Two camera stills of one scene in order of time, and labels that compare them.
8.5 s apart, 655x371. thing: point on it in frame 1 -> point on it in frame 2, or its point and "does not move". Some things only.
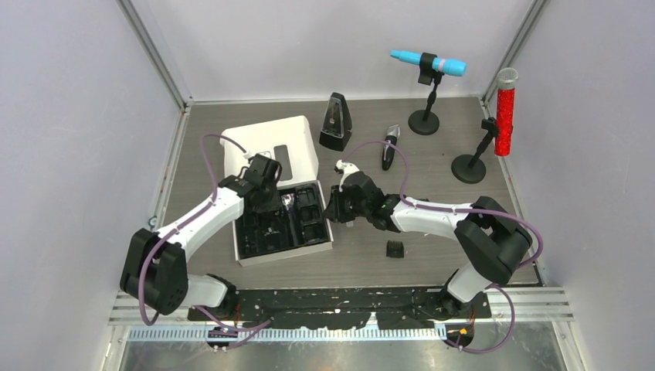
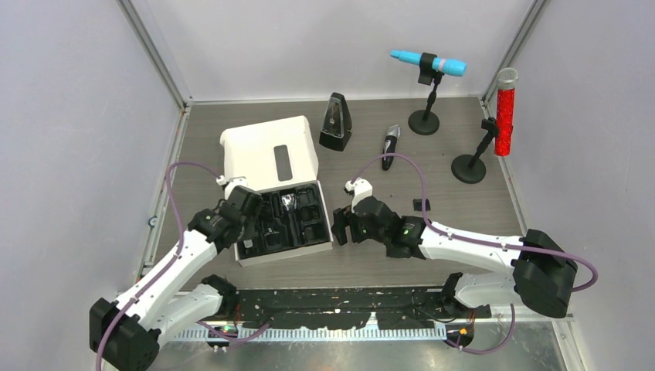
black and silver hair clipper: x=389 y=151 does not move
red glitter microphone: x=507 y=78 does not move
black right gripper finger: x=336 y=209 -> x=342 y=217
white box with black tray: x=302 y=222 does not move
